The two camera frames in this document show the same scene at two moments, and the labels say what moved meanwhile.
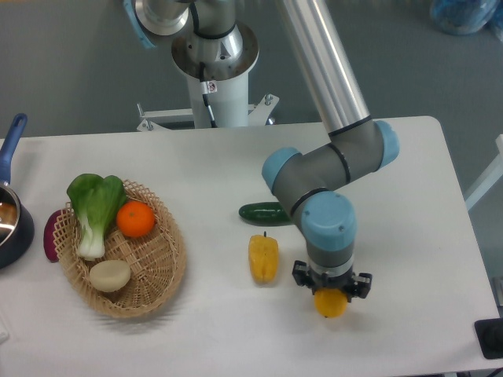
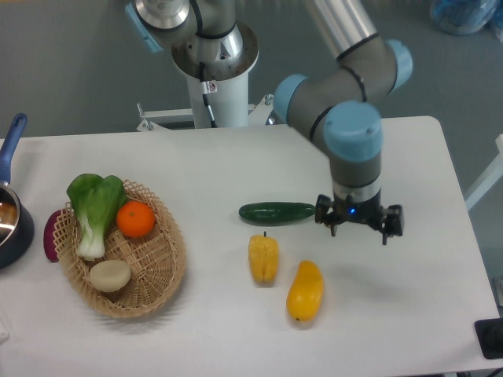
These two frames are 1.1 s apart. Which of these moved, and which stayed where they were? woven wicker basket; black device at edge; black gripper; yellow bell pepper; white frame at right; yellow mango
Moved: black gripper; yellow mango
Stayed: black device at edge; yellow bell pepper; woven wicker basket; white frame at right
